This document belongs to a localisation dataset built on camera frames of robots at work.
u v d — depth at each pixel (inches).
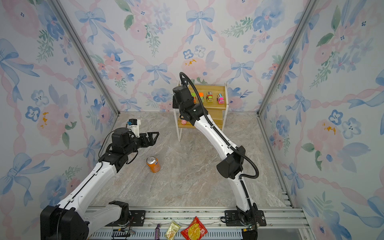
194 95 21.1
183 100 23.1
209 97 30.7
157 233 27.7
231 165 20.3
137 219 29.2
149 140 27.7
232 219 28.8
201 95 31.3
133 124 27.1
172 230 27.4
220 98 30.8
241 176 22.5
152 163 32.1
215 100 32.1
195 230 27.6
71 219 15.0
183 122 35.6
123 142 23.9
